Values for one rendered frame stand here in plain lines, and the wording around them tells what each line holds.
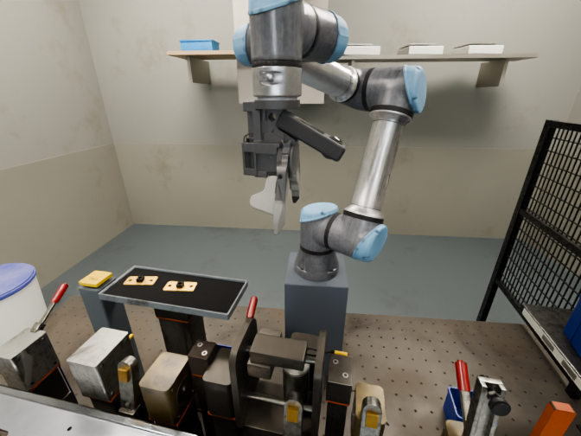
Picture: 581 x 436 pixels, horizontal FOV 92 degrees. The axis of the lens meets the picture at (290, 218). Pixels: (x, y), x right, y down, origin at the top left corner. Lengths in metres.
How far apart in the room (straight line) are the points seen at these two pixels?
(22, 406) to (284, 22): 0.95
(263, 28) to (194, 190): 3.46
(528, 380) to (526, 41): 3.16
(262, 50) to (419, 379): 1.15
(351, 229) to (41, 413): 0.84
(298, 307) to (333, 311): 0.11
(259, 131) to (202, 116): 3.14
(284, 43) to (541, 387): 1.37
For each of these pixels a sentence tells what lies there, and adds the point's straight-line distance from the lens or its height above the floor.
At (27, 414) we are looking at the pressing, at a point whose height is 1.00.
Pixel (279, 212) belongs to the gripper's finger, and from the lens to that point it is 0.43.
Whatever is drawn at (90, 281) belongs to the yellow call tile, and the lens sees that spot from 1.00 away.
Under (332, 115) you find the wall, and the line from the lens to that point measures 3.35.
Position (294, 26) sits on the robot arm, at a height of 1.73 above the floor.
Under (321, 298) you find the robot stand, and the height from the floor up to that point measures 1.05.
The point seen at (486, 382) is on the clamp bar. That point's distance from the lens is 0.62.
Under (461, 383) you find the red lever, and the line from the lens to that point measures 0.72.
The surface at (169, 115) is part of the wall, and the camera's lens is 3.76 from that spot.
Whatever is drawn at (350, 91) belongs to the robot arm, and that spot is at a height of 1.66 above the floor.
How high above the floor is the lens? 1.65
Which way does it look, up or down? 24 degrees down
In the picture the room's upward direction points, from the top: straight up
